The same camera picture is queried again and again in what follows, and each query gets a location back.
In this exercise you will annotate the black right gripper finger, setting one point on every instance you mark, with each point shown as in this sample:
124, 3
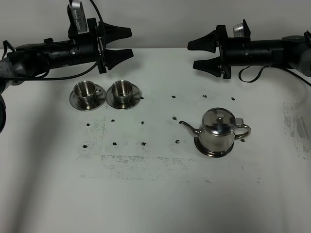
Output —
210, 66
205, 43

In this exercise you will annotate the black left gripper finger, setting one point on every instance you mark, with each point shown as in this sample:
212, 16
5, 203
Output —
110, 33
114, 57

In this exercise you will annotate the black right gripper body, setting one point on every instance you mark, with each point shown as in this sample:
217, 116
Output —
233, 51

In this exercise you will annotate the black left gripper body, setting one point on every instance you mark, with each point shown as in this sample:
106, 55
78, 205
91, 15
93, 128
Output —
88, 47

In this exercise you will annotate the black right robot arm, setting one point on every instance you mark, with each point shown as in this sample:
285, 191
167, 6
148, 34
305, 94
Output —
291, 52

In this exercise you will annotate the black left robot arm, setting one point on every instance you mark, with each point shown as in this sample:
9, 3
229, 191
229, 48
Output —
34, 61

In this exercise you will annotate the right stainless steel teacup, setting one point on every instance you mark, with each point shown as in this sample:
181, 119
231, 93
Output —
123, 91

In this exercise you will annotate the stainless steel teacup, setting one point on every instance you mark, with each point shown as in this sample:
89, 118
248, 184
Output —
123, 91
87, 91

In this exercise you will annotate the left stainless steel teacup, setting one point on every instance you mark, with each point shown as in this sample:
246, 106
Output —
87, 91

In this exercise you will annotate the right stainless steel saucer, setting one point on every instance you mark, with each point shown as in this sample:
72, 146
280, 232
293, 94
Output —
114, 103

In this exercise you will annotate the left stainless steel saucer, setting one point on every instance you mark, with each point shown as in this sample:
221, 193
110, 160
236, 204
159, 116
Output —
82, 104

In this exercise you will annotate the stainless steel teapot saucer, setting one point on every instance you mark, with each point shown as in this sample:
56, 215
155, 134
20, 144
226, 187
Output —
213, 154

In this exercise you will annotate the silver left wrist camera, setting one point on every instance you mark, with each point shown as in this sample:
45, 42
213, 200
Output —
77, 16

